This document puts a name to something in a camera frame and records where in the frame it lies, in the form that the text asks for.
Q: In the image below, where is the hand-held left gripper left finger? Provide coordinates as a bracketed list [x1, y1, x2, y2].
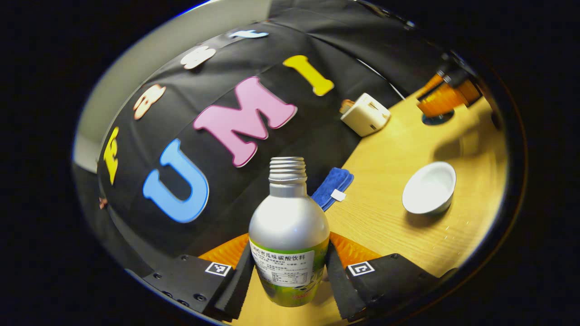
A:
[143, 233, 255, 323]

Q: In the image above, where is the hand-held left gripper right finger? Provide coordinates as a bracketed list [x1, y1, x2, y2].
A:
[325, 232, 458, 323]

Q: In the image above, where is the teal teacup lid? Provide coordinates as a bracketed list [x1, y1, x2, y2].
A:
[421, 110, 454, 126]

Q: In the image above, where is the silver green water bottle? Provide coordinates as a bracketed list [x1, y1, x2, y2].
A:
[248, 157, 330, 307]

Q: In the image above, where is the teal white teacup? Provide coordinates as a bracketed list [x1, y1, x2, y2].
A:
[402, 161, 457, 216]

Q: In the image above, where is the white toaster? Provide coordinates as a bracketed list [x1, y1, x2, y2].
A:
[340, 93, 392, 137]

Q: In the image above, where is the blue folded towel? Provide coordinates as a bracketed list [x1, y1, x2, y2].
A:
[311, 167, 355, 212]

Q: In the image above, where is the black backdrop cloth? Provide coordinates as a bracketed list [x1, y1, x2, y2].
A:
[72, 0, 449, 277]

